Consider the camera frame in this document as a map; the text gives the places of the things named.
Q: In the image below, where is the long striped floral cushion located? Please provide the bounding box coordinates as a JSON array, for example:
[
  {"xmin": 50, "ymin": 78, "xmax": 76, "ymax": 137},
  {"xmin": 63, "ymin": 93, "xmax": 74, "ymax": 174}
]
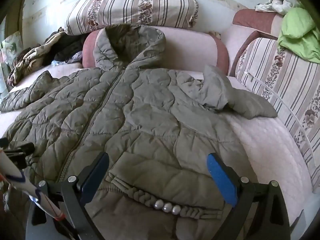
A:
[{"xmin": 64, "ymin": 0, "xmax": 200, "ymax": 36}]

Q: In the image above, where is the olive quilted puffer jacket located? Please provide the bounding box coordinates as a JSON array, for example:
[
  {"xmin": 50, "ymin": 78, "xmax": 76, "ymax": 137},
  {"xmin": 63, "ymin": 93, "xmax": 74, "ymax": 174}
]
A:
[{"xmin": 0, "ymin": 24, "xmax": 278, "ymax": 240}]

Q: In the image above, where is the pink quilted bed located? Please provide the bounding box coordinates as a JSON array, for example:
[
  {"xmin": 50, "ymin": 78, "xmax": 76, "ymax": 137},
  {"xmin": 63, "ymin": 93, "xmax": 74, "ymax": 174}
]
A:
[{"xmin": 0, "ymin": 62, "xmax": 317, "ymax": 240}]

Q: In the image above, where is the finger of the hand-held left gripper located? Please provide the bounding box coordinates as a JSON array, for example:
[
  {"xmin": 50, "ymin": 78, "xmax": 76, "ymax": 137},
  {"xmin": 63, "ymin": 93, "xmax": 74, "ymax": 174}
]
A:
[{"xmin": 0, "ymin": 137, "xmax": 35, "ymax": 171}]

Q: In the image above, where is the floral printed bag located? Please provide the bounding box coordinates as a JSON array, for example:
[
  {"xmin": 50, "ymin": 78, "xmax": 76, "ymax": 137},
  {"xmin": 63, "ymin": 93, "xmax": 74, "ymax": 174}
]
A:
[{"xmin": 0, "ymin": 32, "xmax": 22, "ymax": 93}]

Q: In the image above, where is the striped floral armrest cushion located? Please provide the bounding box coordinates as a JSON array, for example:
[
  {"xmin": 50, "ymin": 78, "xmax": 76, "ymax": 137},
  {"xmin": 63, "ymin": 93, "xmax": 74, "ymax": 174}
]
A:
[{"xmin": 229, "ymin": 31, "xmax": 320, "ymax": 195}]

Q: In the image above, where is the white crumpled cloth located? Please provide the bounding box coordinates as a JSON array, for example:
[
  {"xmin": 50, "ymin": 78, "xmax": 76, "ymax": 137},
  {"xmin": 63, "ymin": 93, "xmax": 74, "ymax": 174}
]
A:
[{"xmin": 255, "ymin": 0, "xmax": 302, "ymax": 16}]

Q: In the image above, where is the black clothes pile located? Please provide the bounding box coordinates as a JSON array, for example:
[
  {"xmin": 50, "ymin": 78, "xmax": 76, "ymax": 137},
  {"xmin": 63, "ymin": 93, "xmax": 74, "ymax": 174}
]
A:
[{"xmin": 53, "ymin": 33, "xmax": 87, "ymax": 63}]

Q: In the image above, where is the brown beige blanket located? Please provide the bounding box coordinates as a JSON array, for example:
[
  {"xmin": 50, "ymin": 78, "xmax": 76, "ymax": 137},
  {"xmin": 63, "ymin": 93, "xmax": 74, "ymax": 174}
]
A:
[{"xmin": 7, "ymin": 27, "xmax": 67, "ymax": 87}]

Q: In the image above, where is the clear plastic bag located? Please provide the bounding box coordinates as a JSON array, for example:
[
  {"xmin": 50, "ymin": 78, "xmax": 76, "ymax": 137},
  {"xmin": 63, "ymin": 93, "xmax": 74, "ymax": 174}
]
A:
[{"xmin": 51, "ymin": 51, "xmax": 83, "ymax": 67}]

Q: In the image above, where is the green cloth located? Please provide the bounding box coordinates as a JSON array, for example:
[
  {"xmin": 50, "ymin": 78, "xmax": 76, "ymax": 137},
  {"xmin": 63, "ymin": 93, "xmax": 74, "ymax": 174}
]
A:
[{"xmin": 277, "ymin": 7, "xmax": 320, "ymax": 64}]

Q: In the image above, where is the pink bolster cushion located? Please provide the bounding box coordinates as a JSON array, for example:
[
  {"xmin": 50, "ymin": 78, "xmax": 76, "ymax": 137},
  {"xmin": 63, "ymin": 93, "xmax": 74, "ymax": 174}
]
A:
[
  {"xmin": 232, "ymin": 8, "xmax": 285, "ymax": 40},
  {"xmin": 82, "ymin": 26, "xmax": 230, "ymax": 77}
]

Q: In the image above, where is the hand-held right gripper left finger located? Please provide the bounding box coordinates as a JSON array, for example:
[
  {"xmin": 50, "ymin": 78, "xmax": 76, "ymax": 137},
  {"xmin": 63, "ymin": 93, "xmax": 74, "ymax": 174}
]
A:
[{"xmin": 26, "ymin": 152, "xmax": 110, "ymax": 240}]

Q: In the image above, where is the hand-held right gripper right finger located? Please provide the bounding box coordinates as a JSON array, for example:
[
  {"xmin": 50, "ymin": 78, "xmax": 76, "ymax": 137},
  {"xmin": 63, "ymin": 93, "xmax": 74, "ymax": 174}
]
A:
[{"xmin": 206, "ymin": 152, "xmax": 292, "ymax": 240}]

